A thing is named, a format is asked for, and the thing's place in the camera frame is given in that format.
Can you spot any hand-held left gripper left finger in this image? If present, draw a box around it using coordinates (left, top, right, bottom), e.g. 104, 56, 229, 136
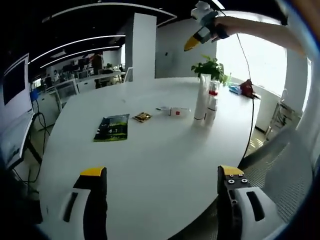
58, 166, 109, 240

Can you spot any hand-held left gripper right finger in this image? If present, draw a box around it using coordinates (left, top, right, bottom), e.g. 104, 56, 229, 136
216, 164, 281, 240

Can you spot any red collar skincare pump bottle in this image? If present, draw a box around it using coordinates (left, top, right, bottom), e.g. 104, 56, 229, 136
207, 80, 221, 111

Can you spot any tall white skincare tube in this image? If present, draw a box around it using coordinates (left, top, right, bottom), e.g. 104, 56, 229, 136
194, 73, 211, 127

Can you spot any small white red box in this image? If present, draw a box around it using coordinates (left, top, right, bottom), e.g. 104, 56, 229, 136
155, 106, 192, 118

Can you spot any green black skincare sachet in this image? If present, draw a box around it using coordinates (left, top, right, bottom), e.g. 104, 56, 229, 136
93, 113, 131, 143

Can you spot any small red label skincare bottle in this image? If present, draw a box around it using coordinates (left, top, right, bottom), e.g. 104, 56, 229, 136
205, 95, 219, 125

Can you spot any person's right hand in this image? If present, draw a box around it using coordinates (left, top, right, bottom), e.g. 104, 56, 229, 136
211, 16, 230, 43

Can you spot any potted green plant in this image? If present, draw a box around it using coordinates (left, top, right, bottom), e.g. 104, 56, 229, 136
190, 54, 230, 87

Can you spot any grey mesh chair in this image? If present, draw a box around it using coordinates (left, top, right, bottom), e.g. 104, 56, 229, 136
237, 124, 315, 226

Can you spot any red cloth object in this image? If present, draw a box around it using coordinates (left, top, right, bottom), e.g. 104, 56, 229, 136
239, 78, 261, 100

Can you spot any gold foil sachet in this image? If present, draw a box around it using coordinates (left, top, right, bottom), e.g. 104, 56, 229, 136
131, 111, 153, 123

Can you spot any long ceiling light strip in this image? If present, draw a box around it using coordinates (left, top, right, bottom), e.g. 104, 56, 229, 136
28, 34, 127, 64
39, 45, 121, 69

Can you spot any white side desk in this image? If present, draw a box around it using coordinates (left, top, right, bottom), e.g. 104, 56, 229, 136
0, 112, 43, 173

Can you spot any white framed computer monitor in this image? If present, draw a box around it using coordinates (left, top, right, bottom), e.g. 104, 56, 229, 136
0, 53, 35, 121

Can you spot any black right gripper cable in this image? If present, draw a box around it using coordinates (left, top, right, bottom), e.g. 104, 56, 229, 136
235, 31, 256, 161

